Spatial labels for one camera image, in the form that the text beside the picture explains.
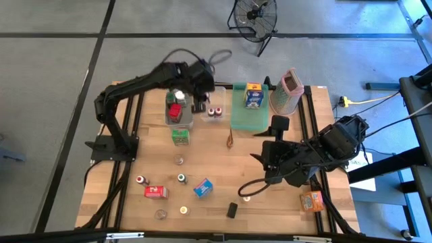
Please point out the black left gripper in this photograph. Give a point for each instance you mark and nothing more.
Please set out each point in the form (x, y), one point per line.
(202, 79)

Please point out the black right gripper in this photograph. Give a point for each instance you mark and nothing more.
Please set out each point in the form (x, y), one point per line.
(287, 162)

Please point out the red food colouring bottle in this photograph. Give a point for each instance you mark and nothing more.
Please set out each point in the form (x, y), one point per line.
(218, 111)
(208, 98)
(141, 180)

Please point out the purple food colouring bottle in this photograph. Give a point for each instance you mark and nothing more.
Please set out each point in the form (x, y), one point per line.
(211, 112)

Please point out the white-lid spice jar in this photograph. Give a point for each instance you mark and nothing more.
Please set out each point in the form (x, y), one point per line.
(180, 97)

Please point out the red spice tin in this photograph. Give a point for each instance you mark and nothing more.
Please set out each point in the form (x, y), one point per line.
(175, 113)

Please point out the green-lid spice jar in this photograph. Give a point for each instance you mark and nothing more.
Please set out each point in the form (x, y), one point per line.
(170, 98)

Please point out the dark blue cereal box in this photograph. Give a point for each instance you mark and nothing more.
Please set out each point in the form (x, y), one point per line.
(254, 99)

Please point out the yellow Corn Pops box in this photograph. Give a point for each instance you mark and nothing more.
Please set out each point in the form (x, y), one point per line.
(254, 87)

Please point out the red cereal box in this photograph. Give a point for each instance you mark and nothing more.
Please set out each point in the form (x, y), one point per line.
(156, 192)

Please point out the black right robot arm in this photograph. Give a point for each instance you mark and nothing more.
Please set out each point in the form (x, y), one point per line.
(341, 138)

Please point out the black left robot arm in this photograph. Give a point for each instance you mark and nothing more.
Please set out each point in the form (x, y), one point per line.
(135, 86)

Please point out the grey plastic bin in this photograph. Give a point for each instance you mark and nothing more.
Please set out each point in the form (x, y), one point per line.
(187, 118)

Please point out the clear plastic bin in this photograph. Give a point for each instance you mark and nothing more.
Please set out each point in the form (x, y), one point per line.
(219, 98)

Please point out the teal plastic bin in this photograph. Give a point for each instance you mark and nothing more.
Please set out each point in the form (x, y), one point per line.
(249, 118)

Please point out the green cereal box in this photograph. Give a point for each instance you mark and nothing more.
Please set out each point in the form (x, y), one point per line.
(180, 137)

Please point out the orange snack bag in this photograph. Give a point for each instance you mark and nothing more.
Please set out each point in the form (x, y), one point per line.
(229, 140)

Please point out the orange cereal box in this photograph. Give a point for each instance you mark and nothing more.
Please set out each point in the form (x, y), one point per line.
(312, 200)

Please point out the green food colouring bottle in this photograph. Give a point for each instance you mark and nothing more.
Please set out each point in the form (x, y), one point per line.
(182, 178)

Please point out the dark green pepper tin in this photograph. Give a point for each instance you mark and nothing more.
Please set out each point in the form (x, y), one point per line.
(232, 210)

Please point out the blue Rice Krispies box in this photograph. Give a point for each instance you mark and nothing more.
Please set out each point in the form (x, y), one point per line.
(203, 188)

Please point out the white paper sheet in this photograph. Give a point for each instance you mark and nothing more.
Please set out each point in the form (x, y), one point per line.
(362, 179)

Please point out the black floor fan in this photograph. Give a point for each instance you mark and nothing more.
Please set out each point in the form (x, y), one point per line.
(251, 14)

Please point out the blue floor bar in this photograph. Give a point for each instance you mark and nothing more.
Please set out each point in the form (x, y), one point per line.
(383, 86)

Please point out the dark side desk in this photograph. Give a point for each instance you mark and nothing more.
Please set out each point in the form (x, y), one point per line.
(416, 141)

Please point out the black caster wheel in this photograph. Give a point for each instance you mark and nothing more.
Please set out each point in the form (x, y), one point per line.
(406, 234)

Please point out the silver metal bracket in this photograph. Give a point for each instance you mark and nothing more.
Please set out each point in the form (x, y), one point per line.
(312, 239)
(125, 235)

